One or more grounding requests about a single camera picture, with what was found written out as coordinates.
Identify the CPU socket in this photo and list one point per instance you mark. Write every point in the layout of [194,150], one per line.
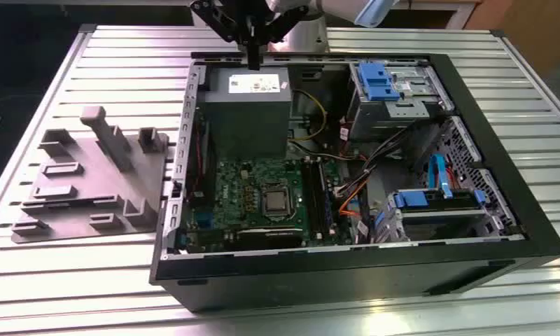
[276,217]

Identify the gray parts rack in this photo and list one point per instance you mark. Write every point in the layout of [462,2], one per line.
[97,168]

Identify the metal disk bay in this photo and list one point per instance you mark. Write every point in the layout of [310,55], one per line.
[442,214]

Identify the gray power supply unit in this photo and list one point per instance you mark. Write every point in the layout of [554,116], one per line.
[246,122]

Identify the wooden cabinet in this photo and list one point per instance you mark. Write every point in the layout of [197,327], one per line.
[532,21]

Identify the black PC case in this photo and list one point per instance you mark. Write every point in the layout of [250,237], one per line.
[354,280]

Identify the metal drive cage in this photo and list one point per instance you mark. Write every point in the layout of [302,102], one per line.
[377,119]

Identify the black RAM slot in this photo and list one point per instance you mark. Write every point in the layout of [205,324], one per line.
[321,196]
[308,196]

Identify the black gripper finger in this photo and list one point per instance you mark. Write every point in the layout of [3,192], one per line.
[280,33]
[215,17]

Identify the blue disk carrier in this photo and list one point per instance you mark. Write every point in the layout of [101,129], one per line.
[412,199]

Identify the silver CPU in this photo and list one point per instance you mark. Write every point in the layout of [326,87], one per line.
[276,203]

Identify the white-latched RAM slot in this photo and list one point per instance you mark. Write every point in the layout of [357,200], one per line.
[314,196]

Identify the green motherboard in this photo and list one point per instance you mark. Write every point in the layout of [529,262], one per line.
[234,168]

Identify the black graphics card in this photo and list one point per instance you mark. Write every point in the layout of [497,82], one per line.
[270,235]

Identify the blue plastic drive latch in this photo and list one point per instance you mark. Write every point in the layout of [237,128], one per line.
[382,94]
[373,73]

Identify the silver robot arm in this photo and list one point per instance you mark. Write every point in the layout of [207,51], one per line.
[312,35]

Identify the white desk frame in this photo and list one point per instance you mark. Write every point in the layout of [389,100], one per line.
[457,17]

